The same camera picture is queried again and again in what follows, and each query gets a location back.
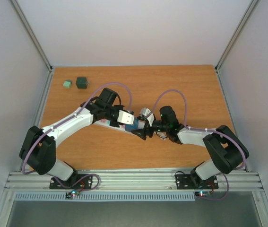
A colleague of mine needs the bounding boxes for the controller board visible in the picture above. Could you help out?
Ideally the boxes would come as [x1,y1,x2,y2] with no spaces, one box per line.
[65,191,80,199]
[195,191,213,197]

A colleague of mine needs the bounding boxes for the left controller board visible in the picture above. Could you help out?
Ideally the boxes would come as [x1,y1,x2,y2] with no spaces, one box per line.
[65,191,80,199]

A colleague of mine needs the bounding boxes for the white multi-socket power strip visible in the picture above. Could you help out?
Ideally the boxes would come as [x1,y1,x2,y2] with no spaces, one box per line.
[94,119,144,134]

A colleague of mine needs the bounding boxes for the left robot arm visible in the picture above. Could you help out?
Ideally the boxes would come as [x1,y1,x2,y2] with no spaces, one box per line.
[19,88,124,188]

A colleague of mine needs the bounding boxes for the grey slotted cable duct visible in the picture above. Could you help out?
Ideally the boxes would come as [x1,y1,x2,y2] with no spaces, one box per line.
[15,192,195,202]

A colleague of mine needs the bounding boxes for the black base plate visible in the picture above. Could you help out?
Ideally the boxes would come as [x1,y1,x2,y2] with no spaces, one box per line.
[174,171,219,190]
[49,173,93,190]

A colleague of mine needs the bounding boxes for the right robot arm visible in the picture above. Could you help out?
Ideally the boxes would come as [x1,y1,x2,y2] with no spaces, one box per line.
[131,106,249,188]

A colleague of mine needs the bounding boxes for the light blue plug adapter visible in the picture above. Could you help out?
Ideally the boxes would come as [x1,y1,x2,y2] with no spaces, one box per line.
[124,119,138,132]

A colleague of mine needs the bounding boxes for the light green plug adapter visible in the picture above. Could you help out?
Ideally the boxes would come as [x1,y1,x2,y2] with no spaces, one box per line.
[63,79,72,88]

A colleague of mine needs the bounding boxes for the right controller board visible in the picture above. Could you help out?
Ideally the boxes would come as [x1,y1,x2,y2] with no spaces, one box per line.
[195,191,213,197]

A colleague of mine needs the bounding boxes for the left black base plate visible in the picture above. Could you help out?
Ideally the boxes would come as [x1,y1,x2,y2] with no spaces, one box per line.
[49,173,93,190]

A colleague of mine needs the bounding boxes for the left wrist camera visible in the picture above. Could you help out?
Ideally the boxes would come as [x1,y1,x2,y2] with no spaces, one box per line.
[117,110,135,125]

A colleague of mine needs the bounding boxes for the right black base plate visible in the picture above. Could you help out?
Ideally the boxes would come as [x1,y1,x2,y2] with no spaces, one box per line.
[174,171,219,190]

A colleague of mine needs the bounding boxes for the dark green cube adapter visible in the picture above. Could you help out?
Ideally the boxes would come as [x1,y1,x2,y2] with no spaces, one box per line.
[76,77,89,89]

